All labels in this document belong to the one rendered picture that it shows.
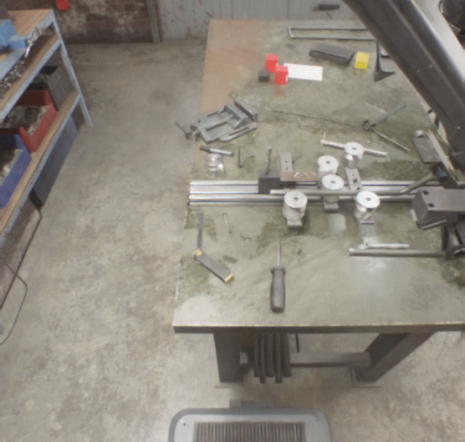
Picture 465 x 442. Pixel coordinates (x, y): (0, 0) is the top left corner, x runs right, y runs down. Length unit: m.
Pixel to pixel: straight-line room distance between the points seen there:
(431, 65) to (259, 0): 3.45
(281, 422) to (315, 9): 3.49
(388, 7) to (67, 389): 1.66
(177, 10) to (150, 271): 2.74
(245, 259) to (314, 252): 0.16
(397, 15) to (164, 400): 1.49
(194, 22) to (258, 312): 3.44
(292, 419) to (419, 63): 1.13
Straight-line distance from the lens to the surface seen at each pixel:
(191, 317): 0.72
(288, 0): 3.83
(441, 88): 0.43
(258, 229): 0.83
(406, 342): 1.23
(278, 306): 0.70
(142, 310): 1.74
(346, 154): 0.94
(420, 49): 0.39
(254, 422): 1.29
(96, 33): 4.06
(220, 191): 0.87
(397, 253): 0.67
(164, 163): 2.34
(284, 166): 0.92
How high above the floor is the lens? 1.54
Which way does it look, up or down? 50 degrees down
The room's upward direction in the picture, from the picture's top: 1 degrees counter-clockwise
